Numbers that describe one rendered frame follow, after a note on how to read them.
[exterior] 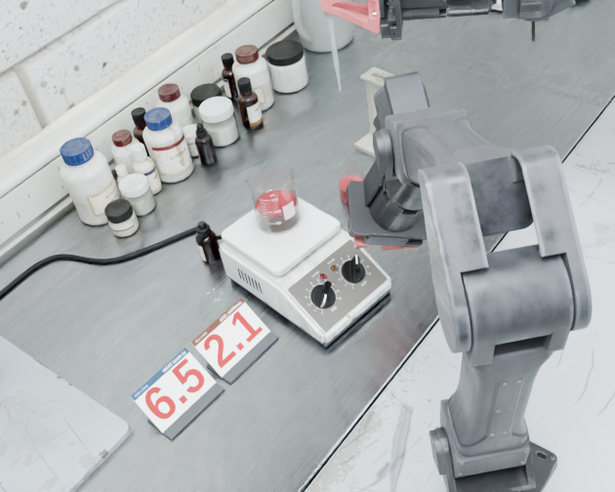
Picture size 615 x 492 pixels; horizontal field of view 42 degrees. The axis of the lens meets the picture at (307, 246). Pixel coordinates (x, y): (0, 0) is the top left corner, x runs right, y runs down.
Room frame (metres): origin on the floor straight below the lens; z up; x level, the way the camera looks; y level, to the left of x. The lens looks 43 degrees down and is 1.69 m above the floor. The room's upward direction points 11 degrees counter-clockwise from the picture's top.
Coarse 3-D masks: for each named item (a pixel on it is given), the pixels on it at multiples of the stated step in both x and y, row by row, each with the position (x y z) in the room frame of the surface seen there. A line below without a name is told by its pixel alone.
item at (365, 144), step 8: (368, 72) 1.06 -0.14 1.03; (376, 72) 1.06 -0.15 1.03; (384, 72) 1.05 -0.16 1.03; (368, 80) 1.04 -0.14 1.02; (376, 80) 1.04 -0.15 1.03; (368, 88) 1.06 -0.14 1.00; (376, 88) 1.06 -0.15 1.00; (368, 96) 1.06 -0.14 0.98; (368, 104) 1.06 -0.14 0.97; (376, 112) 1.06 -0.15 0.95; (368, 136) 1.06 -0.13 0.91; (360, 144) 1.04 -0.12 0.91; (368, 144) 1.04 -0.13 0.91; (368, 152) 1.02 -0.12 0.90
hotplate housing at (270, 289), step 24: (336, 240) 0.77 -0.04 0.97; (240, 264) 0.76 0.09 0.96; (312, 264) 0.73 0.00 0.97; (264, 288) 0.73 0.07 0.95; (288, 288) 0.70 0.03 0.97; (384, 288) 0.71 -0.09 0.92; (288, 312) 0.69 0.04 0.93; (360, 312) 0.68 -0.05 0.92; (312, 336) 0.66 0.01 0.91; (336, 336) 0.66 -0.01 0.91
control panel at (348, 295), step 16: (336, 256) 0.74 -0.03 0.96; (352, 256) 0.74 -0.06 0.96; (320, 272) 0.72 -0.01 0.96; (336, 272) 0.72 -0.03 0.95; (368, 272) 0.72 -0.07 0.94; (304, 288) 0.70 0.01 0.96; (336, 288) 0.70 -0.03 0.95; (352, 288) 0.70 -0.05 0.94; (368, 288) 0.70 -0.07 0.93; (304, 304) 0.68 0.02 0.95; (336, 304) 0.68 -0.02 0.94; (352, 304) 0.68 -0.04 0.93; (320, 320) 0.66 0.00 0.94; (336, 320) 0.66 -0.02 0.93
